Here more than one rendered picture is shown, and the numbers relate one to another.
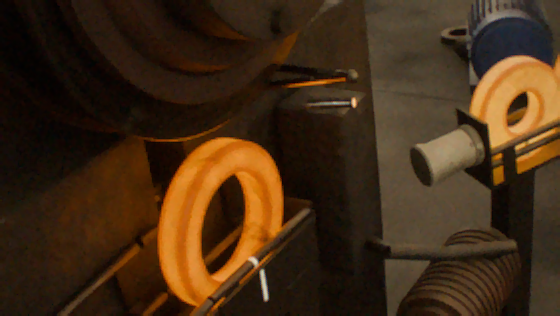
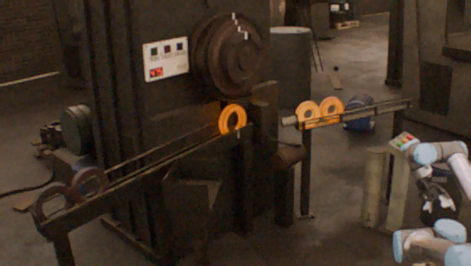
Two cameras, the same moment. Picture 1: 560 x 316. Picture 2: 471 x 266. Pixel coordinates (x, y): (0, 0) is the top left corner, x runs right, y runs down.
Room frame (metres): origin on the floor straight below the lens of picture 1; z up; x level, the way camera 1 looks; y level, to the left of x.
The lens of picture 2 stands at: (-1.52, -0.35, 1.55)
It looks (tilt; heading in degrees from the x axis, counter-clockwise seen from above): 20 degrees down; 9
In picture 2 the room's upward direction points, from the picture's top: 2 degrees counter-clockwise
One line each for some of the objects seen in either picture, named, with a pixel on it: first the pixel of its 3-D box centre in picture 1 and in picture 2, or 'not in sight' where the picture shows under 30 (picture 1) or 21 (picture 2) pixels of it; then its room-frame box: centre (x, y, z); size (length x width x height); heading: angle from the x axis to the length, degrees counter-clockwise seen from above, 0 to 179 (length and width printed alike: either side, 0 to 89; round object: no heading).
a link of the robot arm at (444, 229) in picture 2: not in sight; (447, 241); (0.25, -1.03, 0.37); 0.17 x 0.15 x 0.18; 97
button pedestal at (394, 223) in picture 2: not in sight; (399, 185); (0.93, -0.92, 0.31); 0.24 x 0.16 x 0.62; 145
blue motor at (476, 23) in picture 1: (508, 35); (360, 110); (2.87, -0.87, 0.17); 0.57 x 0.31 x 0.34; 165
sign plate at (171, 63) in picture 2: not in sight; (166, 58); (0.57, 0.35, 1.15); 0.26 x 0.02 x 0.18; 145
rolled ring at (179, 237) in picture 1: (224, 225); (232, 121); (0.79, 0.07, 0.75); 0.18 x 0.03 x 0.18; 144
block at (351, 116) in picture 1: (328, 181); (259, 122); (0.99, -0.05, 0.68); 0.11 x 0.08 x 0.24; 55
